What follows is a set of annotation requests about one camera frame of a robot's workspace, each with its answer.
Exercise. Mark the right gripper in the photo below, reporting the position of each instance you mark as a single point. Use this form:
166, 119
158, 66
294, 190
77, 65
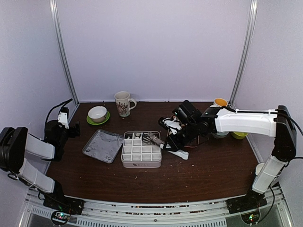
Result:
173, 143

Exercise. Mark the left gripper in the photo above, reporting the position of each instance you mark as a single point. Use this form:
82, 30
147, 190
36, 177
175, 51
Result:
73, 133

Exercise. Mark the white handled tongs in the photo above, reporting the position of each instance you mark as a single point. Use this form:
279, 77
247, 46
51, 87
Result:
150, 138

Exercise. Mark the bunny tin lid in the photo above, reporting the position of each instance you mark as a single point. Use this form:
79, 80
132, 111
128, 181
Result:
103, 146

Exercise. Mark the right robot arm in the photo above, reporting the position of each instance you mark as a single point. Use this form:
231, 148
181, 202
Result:
276, 123

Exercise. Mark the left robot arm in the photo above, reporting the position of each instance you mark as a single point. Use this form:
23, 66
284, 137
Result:
15, 143

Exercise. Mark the red chocolate tray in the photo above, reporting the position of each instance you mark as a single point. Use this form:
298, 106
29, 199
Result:
196, 142

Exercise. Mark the green saucer plate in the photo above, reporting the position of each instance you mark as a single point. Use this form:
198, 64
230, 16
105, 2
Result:
90, 121

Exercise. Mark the grey blue small bowl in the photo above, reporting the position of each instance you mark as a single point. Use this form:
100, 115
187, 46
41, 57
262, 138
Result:
220, 135

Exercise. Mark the yellow inside floral mug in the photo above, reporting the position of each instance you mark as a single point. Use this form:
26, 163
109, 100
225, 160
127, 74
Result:
219, 102

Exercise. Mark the white ceramic bowl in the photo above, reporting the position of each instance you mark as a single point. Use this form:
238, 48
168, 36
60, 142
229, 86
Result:
97, 114

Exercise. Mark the green small bowl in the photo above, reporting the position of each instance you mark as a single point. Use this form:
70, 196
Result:
239, 135

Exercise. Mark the tin box with dividers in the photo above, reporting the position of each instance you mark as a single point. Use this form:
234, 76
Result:
139, 153

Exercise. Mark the seashell coral mug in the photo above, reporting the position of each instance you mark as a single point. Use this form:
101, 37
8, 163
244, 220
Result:
124, 103

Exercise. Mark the white cup near base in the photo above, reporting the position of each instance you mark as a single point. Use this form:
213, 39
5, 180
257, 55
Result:
258, 168

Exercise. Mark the front aluminium rail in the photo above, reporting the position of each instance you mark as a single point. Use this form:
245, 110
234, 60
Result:
211, 213

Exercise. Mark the right aluminium frame post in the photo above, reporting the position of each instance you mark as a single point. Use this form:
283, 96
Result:
245, 51

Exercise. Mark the aluminium frame post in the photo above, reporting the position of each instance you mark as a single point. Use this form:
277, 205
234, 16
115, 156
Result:
62, 52
245, 51

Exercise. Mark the left aluminium frame post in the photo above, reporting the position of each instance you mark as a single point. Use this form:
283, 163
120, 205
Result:
62, 52

